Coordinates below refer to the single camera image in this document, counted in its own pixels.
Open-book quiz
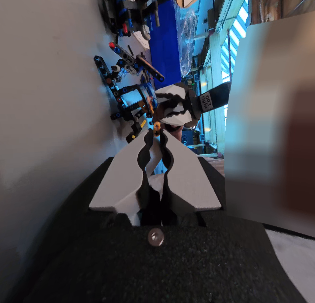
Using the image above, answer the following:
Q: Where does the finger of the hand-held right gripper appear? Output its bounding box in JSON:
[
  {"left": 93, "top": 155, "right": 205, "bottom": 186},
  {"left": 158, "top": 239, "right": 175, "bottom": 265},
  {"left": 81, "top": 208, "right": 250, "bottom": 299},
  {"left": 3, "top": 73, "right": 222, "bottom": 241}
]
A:
[
  {"left": 160, "top": 103, "right": 192, "bottom": 126},
  {"left": 155, "top": 84, "right": 188, "bottom": 104}
]

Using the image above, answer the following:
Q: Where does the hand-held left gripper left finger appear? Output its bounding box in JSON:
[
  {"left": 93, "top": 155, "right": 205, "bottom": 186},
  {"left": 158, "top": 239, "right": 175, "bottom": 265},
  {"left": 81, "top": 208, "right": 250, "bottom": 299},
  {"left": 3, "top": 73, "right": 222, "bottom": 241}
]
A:
[{"left": 89, "top": 129, "right": 154, "bottom": 226}]

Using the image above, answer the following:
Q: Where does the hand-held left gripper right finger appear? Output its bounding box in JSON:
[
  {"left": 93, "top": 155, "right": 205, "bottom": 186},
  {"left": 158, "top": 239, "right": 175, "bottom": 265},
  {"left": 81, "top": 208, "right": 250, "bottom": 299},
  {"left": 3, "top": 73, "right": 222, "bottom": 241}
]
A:
[{"left": 159, "top": 130, "right": 222, "bottom": 217}]

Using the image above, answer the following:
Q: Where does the black technic frame assembly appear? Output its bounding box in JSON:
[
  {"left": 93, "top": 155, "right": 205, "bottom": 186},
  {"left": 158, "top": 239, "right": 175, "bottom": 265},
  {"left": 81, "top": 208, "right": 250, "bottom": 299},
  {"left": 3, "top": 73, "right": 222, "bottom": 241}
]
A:
[{"left": 110, "top": 83, "right": 159, "bottom": 144}]

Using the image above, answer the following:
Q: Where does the dark lego beam blue pin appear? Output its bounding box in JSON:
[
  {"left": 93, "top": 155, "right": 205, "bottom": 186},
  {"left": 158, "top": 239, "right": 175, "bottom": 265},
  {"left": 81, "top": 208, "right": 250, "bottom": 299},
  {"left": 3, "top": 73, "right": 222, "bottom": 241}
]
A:
[{"left": 136, "top": 54, "right": 165, "bottom": 82}]

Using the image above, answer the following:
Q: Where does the small clear lego piece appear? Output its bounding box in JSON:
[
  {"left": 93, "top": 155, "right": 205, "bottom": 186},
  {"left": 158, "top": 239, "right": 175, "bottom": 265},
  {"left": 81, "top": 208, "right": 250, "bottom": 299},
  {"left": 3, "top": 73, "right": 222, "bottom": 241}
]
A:
[{"left": 111, "top": 65, "right": 129, "bottom": 82}]

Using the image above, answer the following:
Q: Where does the grey lego beam red pin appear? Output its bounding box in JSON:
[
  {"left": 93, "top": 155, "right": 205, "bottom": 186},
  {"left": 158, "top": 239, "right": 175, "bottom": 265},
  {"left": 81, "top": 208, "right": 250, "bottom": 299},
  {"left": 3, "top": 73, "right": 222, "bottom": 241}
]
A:
[{"left": 109, "top": 42, "right": 139, "bottom": 75}]

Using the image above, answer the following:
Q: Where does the long black lego beam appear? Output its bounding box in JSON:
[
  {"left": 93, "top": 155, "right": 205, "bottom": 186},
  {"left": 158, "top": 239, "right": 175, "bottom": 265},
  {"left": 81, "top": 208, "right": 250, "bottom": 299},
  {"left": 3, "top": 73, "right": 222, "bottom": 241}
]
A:
[{"left": 94, "top": 55, "right": 124, "bottom": 107}]

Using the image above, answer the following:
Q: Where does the black lego chassis assembly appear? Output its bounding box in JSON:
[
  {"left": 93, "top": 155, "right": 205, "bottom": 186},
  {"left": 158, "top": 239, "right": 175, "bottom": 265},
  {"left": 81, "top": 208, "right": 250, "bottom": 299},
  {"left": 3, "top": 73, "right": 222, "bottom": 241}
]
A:
[{"left": 98, "top": 0, "right": 161, "bottom": 41}]

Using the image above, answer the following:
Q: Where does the person's right hand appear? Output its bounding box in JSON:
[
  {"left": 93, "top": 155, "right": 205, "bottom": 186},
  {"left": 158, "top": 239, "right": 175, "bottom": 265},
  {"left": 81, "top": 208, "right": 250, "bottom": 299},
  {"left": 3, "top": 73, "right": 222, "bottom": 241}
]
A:
[{"left": 153, "top": 102, "right": 185, "bottom": 142}]

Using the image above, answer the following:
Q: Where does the blue plastic bin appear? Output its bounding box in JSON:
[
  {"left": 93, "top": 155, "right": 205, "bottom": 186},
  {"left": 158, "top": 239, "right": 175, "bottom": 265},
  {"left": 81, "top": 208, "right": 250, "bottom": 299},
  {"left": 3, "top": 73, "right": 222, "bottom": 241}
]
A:
[{"left": 149, "top": 0, "right": 183, "bottom": 85}]

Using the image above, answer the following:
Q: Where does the clear plastic bag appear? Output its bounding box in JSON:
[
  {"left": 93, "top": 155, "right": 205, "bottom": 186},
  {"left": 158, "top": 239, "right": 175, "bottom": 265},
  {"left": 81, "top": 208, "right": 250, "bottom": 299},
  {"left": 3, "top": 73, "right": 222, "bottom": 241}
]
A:
[{"left": 174, "top": 0, "right": 198, "bottom": 78}]

